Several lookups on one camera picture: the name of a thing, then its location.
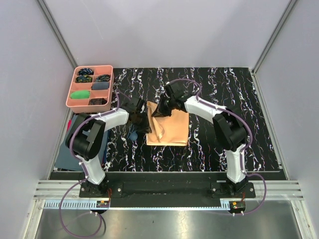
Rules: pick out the right rear aluminium post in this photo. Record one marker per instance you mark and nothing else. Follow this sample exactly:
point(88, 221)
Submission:
point(274, 35)

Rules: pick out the left rear aluminium post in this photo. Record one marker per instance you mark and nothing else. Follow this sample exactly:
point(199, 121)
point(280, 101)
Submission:
point(56, 31)

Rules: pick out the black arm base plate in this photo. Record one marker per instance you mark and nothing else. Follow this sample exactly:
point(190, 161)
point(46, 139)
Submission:
point(211, 184)

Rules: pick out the dark patterned cloth roll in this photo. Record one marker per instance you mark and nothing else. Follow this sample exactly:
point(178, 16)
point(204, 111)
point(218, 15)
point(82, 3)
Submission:
point(97, 101)

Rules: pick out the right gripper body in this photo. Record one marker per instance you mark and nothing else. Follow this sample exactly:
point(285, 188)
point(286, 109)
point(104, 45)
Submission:
point(173, 99)

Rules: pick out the blue patterned roll top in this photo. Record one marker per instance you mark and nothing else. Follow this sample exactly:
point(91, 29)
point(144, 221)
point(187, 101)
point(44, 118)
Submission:
point(85, 71)

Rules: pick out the peach cloth napkin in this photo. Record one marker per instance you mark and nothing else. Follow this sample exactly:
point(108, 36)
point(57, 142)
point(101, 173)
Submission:
point(167, 131)

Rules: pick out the aluminium post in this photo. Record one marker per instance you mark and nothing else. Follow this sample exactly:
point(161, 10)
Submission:
point(56, 31)
point(274, 35)

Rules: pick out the blue grey folded napkin stack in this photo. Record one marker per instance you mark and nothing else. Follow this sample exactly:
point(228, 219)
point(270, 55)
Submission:
point(63, 156)

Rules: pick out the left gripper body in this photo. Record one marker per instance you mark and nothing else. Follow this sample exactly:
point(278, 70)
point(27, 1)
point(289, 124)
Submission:
point(139, 112)

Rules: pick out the black marble pattern mat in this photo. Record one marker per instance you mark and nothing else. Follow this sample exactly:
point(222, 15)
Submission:
point(226, 86)

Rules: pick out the green rolled cloth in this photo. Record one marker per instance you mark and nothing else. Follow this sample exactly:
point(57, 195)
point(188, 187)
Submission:
point(81, 94)

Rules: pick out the pink divided organizer tray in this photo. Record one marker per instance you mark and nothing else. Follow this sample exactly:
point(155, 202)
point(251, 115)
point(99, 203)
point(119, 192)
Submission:
point(82, 106)

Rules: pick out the blue patterned roll right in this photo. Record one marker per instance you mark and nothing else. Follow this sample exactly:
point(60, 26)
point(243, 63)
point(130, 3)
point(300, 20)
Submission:
point(103, 78)

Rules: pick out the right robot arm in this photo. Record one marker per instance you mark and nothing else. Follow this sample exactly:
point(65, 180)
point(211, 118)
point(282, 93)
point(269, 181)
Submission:
point(232, 132)

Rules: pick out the blue yellow patterned roll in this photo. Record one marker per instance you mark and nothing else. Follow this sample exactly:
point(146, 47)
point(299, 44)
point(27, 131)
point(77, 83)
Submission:
point(83, 79)

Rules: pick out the grey folded cloth in tray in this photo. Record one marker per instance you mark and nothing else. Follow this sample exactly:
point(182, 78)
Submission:
point(100, 86)

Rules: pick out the aluminium frame rail front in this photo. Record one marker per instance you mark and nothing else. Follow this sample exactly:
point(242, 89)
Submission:
point(64, 194)

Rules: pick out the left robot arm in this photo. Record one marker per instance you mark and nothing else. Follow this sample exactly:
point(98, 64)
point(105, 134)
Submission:
point(93, 171)

